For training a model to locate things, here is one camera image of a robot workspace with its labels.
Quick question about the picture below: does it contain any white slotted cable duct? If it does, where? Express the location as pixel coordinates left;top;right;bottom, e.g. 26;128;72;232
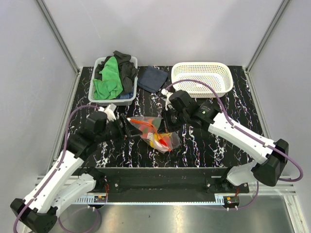
73;195;225;206

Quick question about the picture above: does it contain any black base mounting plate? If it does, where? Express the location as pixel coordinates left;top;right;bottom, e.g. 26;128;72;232
99;167;249;204

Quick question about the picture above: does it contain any grey plastic bin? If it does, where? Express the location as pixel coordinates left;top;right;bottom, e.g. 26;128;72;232
87;56;138;106

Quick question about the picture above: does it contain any black cloth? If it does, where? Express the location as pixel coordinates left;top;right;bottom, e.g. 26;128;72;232
94;50;138;94

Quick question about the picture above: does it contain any blue checkered cloth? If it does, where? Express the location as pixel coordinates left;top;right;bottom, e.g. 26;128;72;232
116;91;134;100

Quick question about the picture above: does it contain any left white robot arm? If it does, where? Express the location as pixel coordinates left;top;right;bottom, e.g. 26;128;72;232
10;111;142;233

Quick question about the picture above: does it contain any clear zip top bag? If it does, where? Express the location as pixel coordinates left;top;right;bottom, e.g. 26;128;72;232
127;116;181;153

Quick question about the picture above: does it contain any purple cable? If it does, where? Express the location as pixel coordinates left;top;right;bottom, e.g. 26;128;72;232
12;104;103;233
164;79;304;211

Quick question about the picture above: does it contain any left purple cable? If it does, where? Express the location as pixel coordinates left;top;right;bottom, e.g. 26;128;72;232
12;104;103;233

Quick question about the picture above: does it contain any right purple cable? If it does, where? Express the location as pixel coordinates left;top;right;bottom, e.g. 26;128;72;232
164;79;304;211

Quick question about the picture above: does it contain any green cloth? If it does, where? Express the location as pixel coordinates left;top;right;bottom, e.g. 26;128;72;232
93;56;123;100

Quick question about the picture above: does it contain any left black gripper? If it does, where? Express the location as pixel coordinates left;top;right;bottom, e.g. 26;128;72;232
97;114;143;145

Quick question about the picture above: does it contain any folded dark blue cloth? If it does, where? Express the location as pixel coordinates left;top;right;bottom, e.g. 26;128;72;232
138;66;168;93

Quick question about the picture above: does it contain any red fake fruit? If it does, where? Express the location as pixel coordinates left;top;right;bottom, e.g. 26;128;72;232
140;118;156;138

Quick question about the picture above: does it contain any white perforated basket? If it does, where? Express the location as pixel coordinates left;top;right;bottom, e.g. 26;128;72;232
171;62;233;98

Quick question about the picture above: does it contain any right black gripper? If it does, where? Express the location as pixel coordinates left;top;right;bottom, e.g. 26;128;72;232
157;106;189;134

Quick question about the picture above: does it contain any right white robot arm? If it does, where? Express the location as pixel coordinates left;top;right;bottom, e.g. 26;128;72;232
158;89;289;193

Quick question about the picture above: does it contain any yellow fake fruit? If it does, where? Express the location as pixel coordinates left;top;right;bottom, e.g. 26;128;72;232
147;133;173;149

